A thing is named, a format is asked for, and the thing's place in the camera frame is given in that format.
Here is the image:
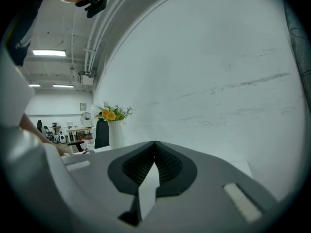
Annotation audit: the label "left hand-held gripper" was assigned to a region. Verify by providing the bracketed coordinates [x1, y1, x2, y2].
[0, 46, 68, 205]

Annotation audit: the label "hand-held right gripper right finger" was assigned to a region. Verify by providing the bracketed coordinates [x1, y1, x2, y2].
[142, 141, 278, 233]

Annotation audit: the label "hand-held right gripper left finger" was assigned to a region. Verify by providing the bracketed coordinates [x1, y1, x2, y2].
[60, 141, 156, 232]

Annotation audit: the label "person's left forearm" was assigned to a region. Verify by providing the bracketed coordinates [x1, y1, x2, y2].
[20, 112, 65, 156]

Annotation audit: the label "black folding chair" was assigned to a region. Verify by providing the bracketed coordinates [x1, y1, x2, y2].
[43, 125, 54, 139]

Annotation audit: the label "white desk black leg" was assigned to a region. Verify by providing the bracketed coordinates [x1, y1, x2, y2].
[49, 124, 62, 136]

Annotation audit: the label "black office chair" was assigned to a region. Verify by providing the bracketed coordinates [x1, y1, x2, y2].
[67, 118, 110, 153]

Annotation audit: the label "white ribbed vase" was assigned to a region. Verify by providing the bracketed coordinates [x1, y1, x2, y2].
[107, 120, 125, 150]

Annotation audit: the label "light wooden table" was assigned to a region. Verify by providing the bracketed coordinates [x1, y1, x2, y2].
[66, 127, 94, 142]

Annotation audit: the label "yellow flower bouquet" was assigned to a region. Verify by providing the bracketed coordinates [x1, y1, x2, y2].
[94, 101, 134, 125]

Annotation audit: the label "person's dark clothing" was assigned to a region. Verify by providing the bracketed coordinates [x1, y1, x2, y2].
[4, 0, 46, 68]

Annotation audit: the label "white ceiling pipes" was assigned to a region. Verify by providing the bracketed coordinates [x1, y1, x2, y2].
[82, 0, 143, 75]

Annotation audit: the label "black pedestal fan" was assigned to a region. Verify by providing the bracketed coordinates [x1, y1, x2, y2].
[80, 111, 93, 128]

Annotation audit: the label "black head-worn camera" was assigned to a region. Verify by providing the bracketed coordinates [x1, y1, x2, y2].
[75, 0, 108, 18]

